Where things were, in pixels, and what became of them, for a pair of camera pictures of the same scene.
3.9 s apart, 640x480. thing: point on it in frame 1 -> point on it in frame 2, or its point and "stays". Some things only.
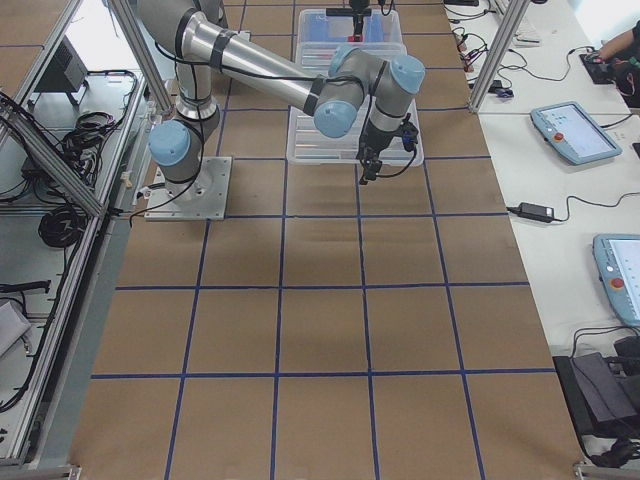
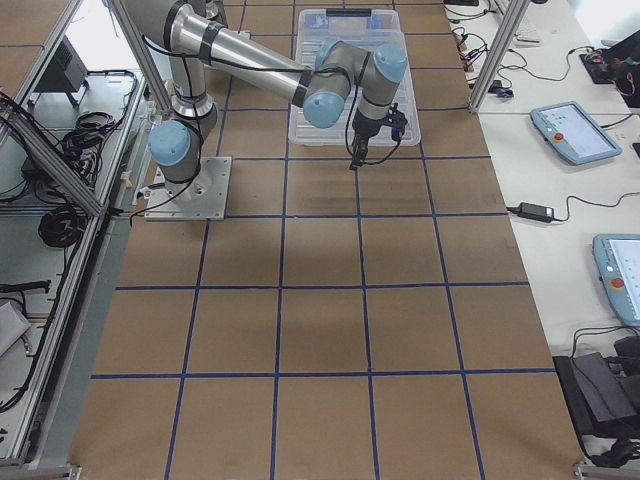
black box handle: (337, 12) stays
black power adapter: (536, 212) stays
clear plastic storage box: (320, 36) stays
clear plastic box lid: (308, 147) -> (365, 30)
